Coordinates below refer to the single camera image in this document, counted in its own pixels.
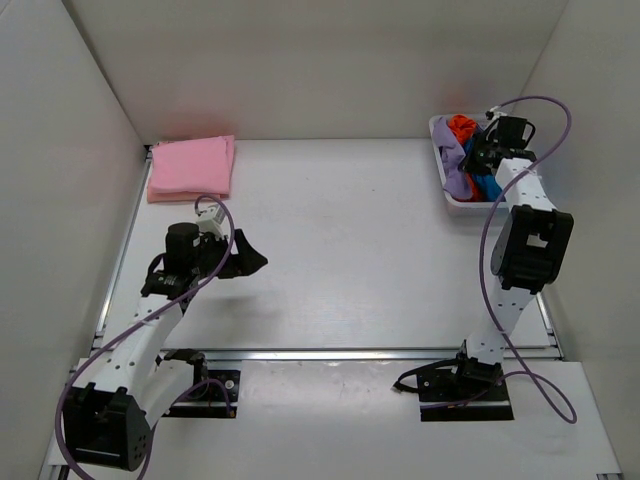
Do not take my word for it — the purple t shirt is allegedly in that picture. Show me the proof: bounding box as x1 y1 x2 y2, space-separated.
432 117 473 201

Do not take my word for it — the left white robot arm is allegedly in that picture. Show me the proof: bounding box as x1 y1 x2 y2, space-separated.
56 222 268 471

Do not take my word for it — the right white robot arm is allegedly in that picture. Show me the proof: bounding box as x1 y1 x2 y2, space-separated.
454 114 574 390

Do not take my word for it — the white plastic basket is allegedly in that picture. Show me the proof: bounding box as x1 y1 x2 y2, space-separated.
428 112 511 217

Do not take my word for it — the orange t shirt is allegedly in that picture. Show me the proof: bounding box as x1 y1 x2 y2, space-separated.
448 114 484 202

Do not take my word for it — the blue t shirt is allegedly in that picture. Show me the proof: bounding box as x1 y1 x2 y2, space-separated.
459 134 502 203

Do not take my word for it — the folded pink t shirt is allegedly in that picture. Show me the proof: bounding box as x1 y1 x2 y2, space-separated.
147 135 235 203

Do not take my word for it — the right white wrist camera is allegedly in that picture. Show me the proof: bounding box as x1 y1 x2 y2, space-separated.
485 105 506 121

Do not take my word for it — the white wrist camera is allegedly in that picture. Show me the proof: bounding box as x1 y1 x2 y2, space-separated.
196 204 226 238
485 105 506 121

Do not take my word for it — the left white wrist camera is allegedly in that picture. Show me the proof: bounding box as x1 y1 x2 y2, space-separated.
196 204 226 238

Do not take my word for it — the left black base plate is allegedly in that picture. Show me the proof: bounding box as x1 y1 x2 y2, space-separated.
164 369 241 419

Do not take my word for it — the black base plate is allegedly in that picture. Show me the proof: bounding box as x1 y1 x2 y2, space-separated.
164 369 241 419
392 359 514 423

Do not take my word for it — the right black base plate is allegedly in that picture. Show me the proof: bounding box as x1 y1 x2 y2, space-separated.
392 359 514 423

